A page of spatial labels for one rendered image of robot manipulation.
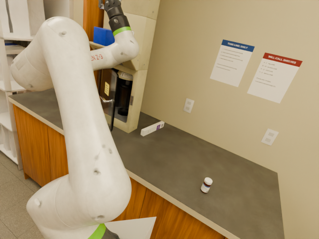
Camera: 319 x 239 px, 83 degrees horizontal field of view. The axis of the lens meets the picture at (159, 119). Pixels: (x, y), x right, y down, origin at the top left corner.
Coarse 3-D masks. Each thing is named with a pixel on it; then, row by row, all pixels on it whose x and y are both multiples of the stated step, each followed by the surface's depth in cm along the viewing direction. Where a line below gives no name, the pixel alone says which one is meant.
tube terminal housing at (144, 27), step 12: (108, 24) 114; (132, 24) 106; (144, 24) 102; (144, 36) 105; (144, 48) 110; (144, 60) 115; (132, 72) 116; (144, 72) 120; (132, 84) 118; (144, 84) 126; (132, 108) 125; (120, 120) 134; (132, 120) 132
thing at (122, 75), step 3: (120, 72) 124; (123, 72) 123; (120, 75) 123; (123, 75) 122; (126, 75) 122; (129, 75) 123; (123, 78) 123; (126, 78) 122; (129, 78) 123; (132, 78) 123
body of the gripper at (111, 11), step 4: (116, 0) 83; (104, 4) 84; (112, 4) 84; (116, 4) 84; (120, 4) 84; (104, 8) 85; (108, 8) 85; (112, 8) 82; (116, 8) 82; (120, 8) 84; (108, 12) 83; (112, 12) 82; (116, 12) 83; (120, 12) 83; (108, 16) 85; (112, 16) 83
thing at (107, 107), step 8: (104, 72) 119; (112, 72) 109; (104, 80) 121; (112, 80) 110; (104, 88) 122; (112, 88) 111; (104, 96) 124; (112, 96) 112; (104, 104) 125; (112, 104) 114; (104, 112) 127; (112, 112) 115; (112, 120) 116; (112, 128) 119
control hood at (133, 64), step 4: (92, 44) 110; (96, 44) 109; (92, 48) 115; (96, 48) 112; (136, 56) 106; (140, 56) 109; (132, 60) 104; (136, 60) 107; (120, 64) 115; (124, 64) 112; (128, 64) 109; (132, 64) 106; (136, 64) 109; (132, 68) 110; (136, 68) 110
